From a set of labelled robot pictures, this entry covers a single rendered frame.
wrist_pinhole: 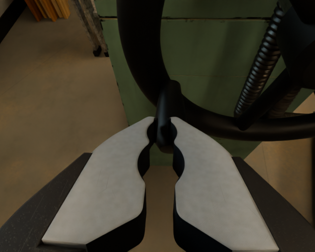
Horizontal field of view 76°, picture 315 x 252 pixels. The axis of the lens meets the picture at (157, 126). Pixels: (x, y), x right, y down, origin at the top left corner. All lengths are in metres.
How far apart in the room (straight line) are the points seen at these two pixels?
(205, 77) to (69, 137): 0.82
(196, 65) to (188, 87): 0.06
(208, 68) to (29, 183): 0.92
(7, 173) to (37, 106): 0.38
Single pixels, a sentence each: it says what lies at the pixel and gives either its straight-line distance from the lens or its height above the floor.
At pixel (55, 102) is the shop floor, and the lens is 1.26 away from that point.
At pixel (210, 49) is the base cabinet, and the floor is 0.65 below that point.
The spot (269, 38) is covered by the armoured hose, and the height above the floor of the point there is 0.77.
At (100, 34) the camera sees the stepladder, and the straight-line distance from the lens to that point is 1.32.
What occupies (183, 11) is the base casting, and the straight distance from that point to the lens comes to 0.35.
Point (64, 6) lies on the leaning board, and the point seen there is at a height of 0.08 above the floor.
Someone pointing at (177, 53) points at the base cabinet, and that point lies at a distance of 0.39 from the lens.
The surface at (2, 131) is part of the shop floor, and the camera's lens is 1.30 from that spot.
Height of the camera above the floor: 0.90
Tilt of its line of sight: 61 degrees down
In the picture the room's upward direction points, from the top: 2 degrees counter-clockwise
